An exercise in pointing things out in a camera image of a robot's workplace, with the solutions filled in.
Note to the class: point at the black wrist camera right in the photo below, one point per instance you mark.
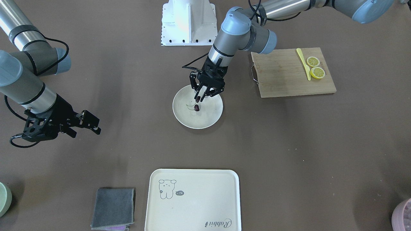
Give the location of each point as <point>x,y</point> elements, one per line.
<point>39,129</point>

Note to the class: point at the cream rabbit tray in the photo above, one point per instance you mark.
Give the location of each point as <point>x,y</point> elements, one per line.
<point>193,200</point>

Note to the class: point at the bamboo cutting board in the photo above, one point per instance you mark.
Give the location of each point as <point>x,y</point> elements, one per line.
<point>281,74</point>

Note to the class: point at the pink bowl of ice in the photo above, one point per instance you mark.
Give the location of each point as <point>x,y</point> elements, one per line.
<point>401,216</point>

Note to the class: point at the folded grey cloth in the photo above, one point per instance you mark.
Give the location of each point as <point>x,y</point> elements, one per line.
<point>113,209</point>

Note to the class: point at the mint green bowl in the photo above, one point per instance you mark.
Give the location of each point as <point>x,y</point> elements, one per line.
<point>5,198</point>

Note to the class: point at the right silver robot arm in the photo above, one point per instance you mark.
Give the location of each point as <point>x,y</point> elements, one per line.
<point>21,71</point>

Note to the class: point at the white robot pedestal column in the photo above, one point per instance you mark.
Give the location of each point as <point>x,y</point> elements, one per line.
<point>188,23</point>

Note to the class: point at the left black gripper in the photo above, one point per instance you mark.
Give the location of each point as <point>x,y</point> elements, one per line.
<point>193,81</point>

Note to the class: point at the lemon slice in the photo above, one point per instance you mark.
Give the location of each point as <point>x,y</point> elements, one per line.
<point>317,72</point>
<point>313,61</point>

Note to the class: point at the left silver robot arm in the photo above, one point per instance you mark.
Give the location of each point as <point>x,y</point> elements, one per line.
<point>242,30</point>

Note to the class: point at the yellow plastic knife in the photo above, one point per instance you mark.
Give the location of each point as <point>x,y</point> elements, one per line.
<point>305,65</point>

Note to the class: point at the white round plate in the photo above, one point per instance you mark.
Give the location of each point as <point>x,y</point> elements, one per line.
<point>196,114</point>

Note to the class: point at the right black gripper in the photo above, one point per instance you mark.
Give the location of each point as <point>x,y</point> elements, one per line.
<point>61,110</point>

